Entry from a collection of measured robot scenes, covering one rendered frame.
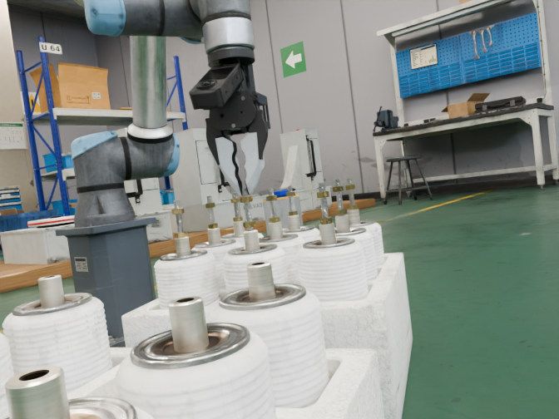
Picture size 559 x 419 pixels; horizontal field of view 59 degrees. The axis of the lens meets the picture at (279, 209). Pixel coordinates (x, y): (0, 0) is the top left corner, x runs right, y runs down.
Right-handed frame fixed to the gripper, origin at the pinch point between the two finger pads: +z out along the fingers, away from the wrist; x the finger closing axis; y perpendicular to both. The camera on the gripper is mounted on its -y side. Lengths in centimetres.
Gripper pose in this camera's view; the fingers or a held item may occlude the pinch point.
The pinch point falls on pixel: (243, 186)
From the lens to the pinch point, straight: 74.4
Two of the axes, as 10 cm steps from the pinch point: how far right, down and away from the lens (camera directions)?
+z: 1.2, 9.9, 0.5
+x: -9.6, 1.1, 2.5
